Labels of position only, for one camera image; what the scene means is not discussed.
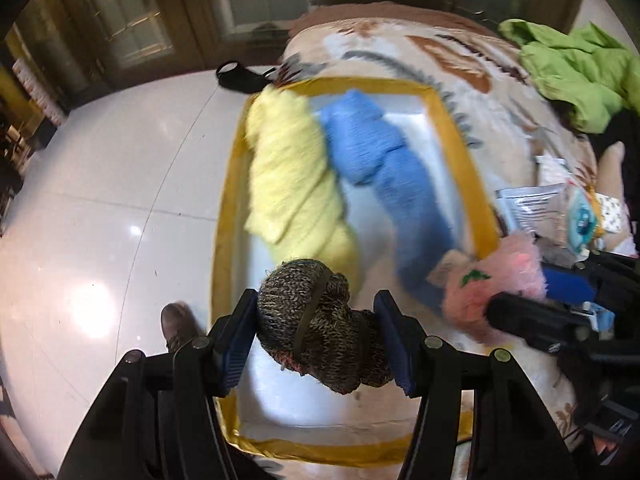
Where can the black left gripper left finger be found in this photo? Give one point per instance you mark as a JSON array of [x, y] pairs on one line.
[[156, 418]]

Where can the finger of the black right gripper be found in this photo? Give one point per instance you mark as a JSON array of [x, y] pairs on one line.
[[573, 286], [545, 328]]

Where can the teal cartoon tissue pack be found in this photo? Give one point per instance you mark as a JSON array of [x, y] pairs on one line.
[[581, 220]]

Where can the lemon print tissue pack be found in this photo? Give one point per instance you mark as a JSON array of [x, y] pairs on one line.
[[610, 213]]

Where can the pink plush toy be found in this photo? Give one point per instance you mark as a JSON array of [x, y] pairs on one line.
[[468, 285]]

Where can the blue terry towel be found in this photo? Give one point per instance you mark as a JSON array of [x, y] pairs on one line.
[[367, 150]]

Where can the brown knitted beanie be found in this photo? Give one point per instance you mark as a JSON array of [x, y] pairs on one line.
[[306, 325]]

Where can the yellow terry towel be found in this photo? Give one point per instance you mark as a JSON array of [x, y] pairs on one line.
[[296, 205]]

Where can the green white medicine sachet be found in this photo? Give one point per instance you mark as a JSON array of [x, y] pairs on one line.
[[551, 170]]

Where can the white box with yellow tape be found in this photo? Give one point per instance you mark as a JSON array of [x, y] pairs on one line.
[[279, 414]]

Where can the leaf pattern beige blanket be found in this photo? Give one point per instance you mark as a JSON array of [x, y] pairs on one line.
[[505, 124]]

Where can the green jacket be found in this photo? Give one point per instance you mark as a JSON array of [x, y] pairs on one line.
[[587, 69]]

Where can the black shoe on floor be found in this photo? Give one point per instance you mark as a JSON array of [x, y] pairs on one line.
[[234, 76]]

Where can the wooden glass double door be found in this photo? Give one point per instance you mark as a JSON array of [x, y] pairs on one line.
[[84, 49]]

